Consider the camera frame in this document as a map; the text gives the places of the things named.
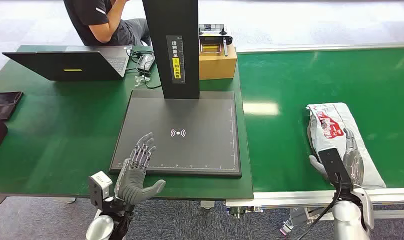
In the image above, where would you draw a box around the dark grey laptop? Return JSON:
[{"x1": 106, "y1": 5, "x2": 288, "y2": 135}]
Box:
[{"x1": 2, "y1": 45, "x2": 133, "y2": 82}]

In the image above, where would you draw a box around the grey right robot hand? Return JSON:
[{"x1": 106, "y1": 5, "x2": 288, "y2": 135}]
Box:
[{"x1": 308, "y1": 127, "x2": 365, "y2": 191}]

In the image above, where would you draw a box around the clear plastic scrap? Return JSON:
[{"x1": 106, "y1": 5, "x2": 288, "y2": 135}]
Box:
[{"x1": 134, "y1": 74, "x2": 151, "y2": 88}]

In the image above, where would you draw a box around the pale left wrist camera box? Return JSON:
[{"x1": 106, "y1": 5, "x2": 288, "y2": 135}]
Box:
[{"x1": 88, "y1": 171, "x2": 114, "y2": 210}]

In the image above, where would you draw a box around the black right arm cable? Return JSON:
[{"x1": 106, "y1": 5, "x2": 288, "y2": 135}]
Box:
[{"x1": 296, "y1": 173, "x2": 342, "y2": 240}]

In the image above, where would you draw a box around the black scanner column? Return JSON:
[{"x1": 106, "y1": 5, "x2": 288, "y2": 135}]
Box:
[{"x1": 142, "y1": 0, "x2": 201, "y2": 100}]

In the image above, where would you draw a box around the aluminium conveyor frame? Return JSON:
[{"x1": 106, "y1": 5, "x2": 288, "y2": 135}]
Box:
[{"x1": 224, "y1": 42, "x2": 404, "y2": 238}]

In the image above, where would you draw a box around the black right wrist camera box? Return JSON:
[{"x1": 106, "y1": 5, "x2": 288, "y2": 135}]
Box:
[{"x1": 318, "y1": 147, "x2": 354, "y2": 191}]

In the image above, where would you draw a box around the brown cardboard box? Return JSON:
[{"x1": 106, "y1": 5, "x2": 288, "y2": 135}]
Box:
[{"x1": 198, "y1": 43, "x2": 238, "y2": 81}]

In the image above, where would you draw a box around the black scanner base plate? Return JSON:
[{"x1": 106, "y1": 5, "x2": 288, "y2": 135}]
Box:
[{"x1": 109, "y1": 90, "x2": 242, "y2": 179}]

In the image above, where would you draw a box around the grey power adapter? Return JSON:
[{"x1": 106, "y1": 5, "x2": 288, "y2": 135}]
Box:
[{"x1": 136, "y1": 53, "x2": 156, "y2": 74}]

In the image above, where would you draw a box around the grey plastic mailer package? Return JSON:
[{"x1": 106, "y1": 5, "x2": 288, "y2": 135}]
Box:
[{"x1": 306, "y1": 102, "x2": 387, "y2": 190}]

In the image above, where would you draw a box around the black remote controller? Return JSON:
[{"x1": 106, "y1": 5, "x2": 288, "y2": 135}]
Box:
[{"x1": 198, "y1": 23, "x2": 233, "y2": 57}]

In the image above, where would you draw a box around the green conveyor belt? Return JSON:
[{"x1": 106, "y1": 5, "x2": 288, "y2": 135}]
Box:
[{"x1": 236, "y1": 47, "x2": 404, "y2": 194}]

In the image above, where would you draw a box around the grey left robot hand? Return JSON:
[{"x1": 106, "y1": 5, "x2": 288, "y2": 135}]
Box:
[{"x1": 114, "y1": 132, "x2": 167, "y2": 206}]

